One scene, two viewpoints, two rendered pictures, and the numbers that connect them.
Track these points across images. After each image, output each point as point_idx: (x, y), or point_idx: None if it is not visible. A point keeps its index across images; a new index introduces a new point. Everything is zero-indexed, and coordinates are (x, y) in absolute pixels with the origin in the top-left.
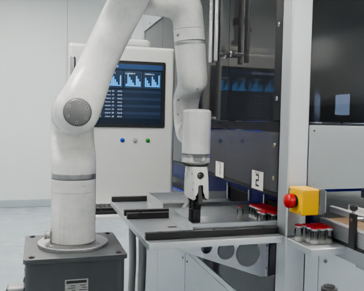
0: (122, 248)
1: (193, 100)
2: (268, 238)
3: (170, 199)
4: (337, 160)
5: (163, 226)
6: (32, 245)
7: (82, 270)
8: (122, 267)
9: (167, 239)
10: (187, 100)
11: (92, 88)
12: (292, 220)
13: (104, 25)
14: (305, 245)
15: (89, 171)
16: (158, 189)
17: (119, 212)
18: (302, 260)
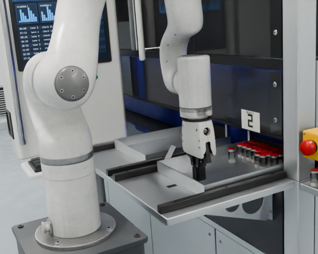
0: (137, 228)
1: (184, 43)
2: (281, 186)
3: (139, 142)
4: None
5: (161, 186)
6: (29, 241)
7: None
8: (144, 250)
9: (182, 207)
10: (177, 45)
11: (84, 49)
12: (303, 164)
13: None
14: None
15: (88, 149)
16: (112, 126)
17: (96, 170)
18: (313, 202)
